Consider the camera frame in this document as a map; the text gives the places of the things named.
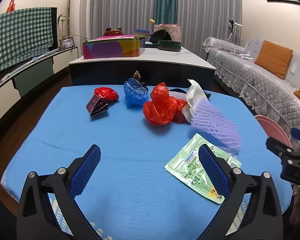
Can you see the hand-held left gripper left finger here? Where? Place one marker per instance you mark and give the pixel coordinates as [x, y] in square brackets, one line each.
[88, 170]

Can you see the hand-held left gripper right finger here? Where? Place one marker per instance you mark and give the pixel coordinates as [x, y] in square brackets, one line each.
[211, 170]

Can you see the green printed pouch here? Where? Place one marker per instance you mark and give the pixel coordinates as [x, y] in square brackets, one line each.
[187, 165]

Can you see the purple foam fruit net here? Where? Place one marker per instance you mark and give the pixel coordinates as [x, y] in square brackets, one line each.
[212, 122]

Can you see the dark red wrapper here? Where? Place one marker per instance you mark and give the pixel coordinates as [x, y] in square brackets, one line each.
[93, 105]

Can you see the white plastic bag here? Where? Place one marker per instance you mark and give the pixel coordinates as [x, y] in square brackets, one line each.
[193, 95]

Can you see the large red plastic bag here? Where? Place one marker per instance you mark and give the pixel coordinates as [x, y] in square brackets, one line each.
[160, 105]

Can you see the blue plastic bag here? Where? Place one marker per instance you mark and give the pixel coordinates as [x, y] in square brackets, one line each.
[135, 95]

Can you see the blue table mat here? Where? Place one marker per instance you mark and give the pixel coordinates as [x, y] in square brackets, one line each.
[130, 135]

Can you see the grey quilted sofa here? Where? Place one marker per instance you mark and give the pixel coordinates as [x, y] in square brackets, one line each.
[255, 80]

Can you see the small red plastic bag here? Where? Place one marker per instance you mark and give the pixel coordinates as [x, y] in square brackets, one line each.
[106, 93]

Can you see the large orange cushion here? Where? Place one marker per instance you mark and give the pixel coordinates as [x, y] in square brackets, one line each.
[273, 58]

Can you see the dark patterned foil wrapper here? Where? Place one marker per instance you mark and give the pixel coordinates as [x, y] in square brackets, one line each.
[137, 75]

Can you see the white green TV cabinet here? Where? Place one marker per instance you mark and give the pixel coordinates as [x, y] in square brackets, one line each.
[32, 75]

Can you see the white top coffee table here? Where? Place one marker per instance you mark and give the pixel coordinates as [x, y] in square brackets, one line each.
[165, 60]

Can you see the white rod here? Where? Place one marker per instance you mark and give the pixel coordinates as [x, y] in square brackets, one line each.
[40, 57]

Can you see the colourful rectangular box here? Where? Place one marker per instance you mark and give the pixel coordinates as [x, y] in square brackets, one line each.
[110, 48]

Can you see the dark green round tin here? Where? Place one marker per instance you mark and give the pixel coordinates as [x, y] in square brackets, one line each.
[170, 45]

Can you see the dark flat tray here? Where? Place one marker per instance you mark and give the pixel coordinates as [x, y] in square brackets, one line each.
[151, 45]

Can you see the red teapot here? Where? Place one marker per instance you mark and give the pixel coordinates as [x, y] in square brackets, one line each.
[112, 32]

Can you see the pink patterned bag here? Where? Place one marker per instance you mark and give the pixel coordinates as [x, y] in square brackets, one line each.
[175, 32]

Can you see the black television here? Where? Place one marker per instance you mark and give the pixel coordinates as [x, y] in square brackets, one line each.
[54, 30]

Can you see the stack of coloured bowls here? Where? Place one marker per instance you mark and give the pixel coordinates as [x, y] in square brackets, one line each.
[142, 33]

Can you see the green checked cloth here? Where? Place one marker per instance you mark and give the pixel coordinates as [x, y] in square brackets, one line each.
[22, 37]

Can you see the potted green plant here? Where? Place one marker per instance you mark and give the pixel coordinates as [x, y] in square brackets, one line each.
[61, 22]

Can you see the grey curtain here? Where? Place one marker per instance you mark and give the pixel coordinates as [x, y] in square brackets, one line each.
[207, 10]
[122, 5]

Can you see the yellow flower ornament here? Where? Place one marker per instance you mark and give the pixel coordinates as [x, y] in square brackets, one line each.
[152, 21]

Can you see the white standing air conditioner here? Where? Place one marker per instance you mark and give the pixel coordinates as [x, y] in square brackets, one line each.
[80, 10]

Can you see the teal curtain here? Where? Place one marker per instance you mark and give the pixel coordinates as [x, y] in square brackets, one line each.
[165, 2]

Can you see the small photo frame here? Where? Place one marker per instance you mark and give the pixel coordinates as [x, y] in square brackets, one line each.
[67, 43]

